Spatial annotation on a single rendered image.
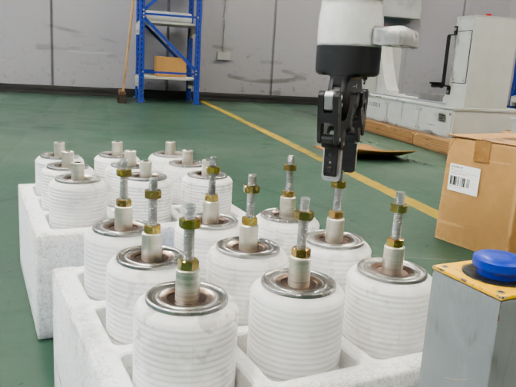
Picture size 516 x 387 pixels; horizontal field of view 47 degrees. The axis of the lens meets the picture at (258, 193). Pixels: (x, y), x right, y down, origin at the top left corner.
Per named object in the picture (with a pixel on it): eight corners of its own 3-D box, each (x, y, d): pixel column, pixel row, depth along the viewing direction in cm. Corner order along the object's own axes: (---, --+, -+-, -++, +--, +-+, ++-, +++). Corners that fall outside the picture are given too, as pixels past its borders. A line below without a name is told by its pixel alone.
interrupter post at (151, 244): (151, 256, 66) (151, 227, 65) (167, 261, 65) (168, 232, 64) (135, 261, 64) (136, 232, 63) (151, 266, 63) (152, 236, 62)
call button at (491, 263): (494, 269, 49) (498, 246, 49) (535, 286, 46) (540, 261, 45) (458, 274, 47) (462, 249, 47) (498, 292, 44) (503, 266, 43)
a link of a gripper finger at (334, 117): (319, 88, 65) (320, 139, 68) (314, 93, 64) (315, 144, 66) (343, 90, 64) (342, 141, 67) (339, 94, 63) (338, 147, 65)
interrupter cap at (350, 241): (292, 236, 76) (292, 231, 76) (340, 232, 80) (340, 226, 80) (325, 255, 70) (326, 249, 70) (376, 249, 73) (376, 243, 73)
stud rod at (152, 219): (153, 244, 65) (154, 176, 63) (158, 246, 64) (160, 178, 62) (145, 246, 64) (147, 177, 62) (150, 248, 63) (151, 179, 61)
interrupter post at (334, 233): (320, 240, 75) (322, 216, 75) (335, 239, 76) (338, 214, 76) (331, 246, 73) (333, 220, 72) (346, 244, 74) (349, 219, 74)
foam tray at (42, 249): (188, 248, 147) (190, 177, 144) (253, 310, 113) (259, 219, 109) (20, 262, 131) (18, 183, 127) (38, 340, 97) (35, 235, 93)
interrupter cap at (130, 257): (150, 246, 69) (150, 239, 69) (200, 260, 65) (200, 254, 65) (100, 261, 63) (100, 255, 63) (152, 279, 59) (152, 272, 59)
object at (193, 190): (217, 256, 121) (221, 170, 118) (236, 272, 113) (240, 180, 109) (172, 260, 117) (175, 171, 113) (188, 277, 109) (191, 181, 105)
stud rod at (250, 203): (243, 236, 70) (247, 173, 68) (252, 236, 70) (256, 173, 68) (245, 238, 69) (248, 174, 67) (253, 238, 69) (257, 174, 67)
